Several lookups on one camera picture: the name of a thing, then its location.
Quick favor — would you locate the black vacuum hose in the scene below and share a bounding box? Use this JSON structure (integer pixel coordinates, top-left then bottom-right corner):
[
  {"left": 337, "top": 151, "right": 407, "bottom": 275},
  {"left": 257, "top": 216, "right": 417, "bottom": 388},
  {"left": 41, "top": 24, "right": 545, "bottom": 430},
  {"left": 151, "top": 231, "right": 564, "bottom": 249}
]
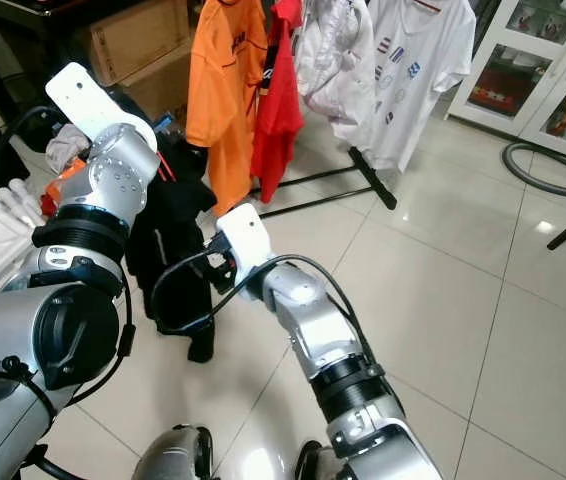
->
[{"left": 501, "top": 140, "right": 566, "bottom": 201}]

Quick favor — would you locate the white flag print t-shirt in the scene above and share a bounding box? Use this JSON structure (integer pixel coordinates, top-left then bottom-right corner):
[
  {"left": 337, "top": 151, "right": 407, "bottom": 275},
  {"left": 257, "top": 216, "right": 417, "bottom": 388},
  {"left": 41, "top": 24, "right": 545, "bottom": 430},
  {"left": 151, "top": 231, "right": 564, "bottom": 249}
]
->
[{"left": 353, "top": 0, "right": 479, "bottom": 171}]

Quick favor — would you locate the black clothes rack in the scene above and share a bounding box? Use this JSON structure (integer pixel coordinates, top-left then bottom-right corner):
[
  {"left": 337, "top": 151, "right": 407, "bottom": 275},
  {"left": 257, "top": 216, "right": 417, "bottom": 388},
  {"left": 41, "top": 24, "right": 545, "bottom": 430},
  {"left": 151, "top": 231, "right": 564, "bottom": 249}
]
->
[{"left": 248, "top": 148, "right": 399, "bottom": 211}]

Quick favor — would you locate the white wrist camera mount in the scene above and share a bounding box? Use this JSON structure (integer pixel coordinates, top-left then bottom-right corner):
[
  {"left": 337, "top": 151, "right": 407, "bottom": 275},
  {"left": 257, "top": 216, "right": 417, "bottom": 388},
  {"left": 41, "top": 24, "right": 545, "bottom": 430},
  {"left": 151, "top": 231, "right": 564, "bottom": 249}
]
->
[
  {"left": 216, "top": 203, "right": 272, "bottom": 299},
  {"left": 45, "top": 62, "right": 159, "bottom": 149}
]

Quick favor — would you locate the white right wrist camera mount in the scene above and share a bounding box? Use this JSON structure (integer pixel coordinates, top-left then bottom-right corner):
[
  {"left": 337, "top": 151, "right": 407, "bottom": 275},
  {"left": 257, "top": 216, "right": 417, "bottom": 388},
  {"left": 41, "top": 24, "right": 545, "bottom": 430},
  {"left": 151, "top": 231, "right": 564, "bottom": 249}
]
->
[{"left": 216, "top": 203, "right": 272, "bottom": 299}]

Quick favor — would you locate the white jacket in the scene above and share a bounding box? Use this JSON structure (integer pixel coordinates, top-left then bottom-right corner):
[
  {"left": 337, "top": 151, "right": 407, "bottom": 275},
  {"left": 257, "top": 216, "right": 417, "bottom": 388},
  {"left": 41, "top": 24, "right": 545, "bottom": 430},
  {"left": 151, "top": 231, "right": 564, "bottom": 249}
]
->
[{"left": 293, "top": 0, "right": 374, "bottom": 151}]

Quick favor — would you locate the red shirt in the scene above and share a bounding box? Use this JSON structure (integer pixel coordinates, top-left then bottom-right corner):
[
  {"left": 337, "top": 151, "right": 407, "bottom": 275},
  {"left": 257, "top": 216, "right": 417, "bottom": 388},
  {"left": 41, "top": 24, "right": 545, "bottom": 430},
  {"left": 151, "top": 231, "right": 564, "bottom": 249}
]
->
[{"left": 248, "top": 0, "right": 309, "bottom": 176}]

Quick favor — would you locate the brown cardboard box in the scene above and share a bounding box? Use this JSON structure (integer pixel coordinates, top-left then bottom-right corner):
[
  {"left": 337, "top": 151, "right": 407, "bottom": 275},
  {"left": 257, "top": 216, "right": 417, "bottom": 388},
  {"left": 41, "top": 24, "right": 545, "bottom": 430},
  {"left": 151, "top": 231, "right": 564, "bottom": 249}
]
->
[
  {"left": 88, "top": 0, "right": 192, "bottom": 86},
  {"left": 123, "top": 45, "right": 194, "bottom": 123}
]

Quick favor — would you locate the white foam packaging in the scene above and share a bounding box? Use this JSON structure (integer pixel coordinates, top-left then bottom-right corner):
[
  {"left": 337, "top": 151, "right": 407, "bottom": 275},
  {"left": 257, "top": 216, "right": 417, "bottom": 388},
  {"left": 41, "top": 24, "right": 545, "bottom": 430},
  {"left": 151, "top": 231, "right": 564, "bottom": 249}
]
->
[{"left": 0, "top": 178, "right": 64, "bottom": 301}]

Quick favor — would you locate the grey robot right leg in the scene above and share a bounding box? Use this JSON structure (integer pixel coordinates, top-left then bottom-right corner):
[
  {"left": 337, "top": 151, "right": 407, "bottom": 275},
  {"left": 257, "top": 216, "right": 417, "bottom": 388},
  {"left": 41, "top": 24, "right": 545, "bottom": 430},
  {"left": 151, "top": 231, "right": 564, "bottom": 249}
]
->
[{"left": 291, "top": 440, "right": 364, "bottom": 480}]

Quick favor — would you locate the orange polo shirt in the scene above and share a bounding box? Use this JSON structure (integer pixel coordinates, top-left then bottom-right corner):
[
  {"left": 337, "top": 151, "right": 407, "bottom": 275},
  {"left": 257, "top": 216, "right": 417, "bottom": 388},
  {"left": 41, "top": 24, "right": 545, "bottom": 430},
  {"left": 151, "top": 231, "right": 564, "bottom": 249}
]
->
[{"left": 185, "top": 0, "right": 269, "bottom": 216}]

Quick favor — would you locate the red plastic hanger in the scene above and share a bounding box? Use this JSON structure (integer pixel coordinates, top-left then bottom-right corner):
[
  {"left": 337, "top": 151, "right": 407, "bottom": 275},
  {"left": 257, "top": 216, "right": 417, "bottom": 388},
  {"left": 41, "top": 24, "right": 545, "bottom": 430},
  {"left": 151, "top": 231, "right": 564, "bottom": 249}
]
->
[{"left": 151, "top": 148, "right": 179, "bottom": 184}]

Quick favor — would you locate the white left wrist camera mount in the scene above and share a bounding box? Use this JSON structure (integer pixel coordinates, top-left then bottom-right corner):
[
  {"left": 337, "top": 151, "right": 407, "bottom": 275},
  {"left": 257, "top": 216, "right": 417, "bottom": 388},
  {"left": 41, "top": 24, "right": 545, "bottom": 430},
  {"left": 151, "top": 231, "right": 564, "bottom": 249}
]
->
[{"left": 45, "top": 62, "right": 159, "bottom": 149}]

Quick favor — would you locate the grey robot leg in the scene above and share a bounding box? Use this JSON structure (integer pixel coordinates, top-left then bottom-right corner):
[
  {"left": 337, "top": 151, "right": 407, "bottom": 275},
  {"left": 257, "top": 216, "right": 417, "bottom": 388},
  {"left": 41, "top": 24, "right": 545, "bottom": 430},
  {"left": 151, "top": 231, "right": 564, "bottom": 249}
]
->
[
  {"left": 133, "top": 425, "right": 214, "bottom": 480},
  {"left": 291, "top": 440, "right": 364, "bottom": 480}
]

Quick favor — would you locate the grey robot left leg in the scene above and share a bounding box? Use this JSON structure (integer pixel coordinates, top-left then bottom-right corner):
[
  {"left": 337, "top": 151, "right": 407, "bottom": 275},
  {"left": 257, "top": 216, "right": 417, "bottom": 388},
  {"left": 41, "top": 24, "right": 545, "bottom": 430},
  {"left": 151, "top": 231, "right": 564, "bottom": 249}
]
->
[{"left": 133, "top": 425, "right": 214, "bottom": 480}]

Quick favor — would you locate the white glass display cabinet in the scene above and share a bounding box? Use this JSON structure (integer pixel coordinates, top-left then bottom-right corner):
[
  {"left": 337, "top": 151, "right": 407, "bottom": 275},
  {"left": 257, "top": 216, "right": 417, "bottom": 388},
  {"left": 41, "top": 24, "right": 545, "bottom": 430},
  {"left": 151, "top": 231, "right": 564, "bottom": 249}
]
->
[{"left": 448, "top": 0, "right": 566, "bottom": 166}]

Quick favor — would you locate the black shirt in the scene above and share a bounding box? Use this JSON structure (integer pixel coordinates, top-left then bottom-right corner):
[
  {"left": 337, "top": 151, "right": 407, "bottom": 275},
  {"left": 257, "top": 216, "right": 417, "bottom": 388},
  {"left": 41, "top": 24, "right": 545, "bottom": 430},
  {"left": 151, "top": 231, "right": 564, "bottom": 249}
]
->
[{"left": 128, "top": 140, "right": 219, "bottom": 363}]

